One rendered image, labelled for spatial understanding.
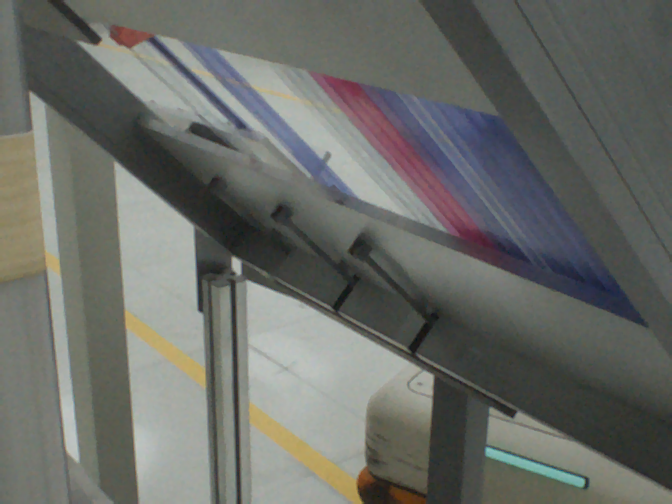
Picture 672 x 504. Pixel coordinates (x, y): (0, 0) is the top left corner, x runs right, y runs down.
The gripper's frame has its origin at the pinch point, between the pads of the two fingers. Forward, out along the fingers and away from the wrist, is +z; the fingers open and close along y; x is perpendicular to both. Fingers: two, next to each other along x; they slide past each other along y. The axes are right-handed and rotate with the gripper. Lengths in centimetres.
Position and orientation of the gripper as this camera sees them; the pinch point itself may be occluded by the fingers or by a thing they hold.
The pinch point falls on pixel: (124, 35)
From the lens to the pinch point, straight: 83.6
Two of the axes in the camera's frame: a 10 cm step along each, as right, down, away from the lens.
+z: -5.6, 8.1, -1.6
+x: 5.6, 5.1, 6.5
